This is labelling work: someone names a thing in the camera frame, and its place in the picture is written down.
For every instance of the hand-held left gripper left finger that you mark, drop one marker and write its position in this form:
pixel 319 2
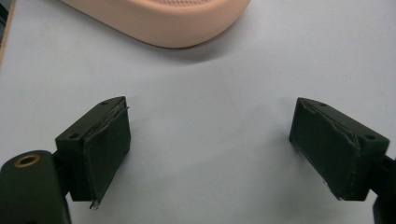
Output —
pixel 106 155

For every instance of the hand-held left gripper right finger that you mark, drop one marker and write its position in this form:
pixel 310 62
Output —
pixel 327 149

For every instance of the pink slipper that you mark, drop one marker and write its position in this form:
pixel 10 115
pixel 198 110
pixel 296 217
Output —
pixel 174 28

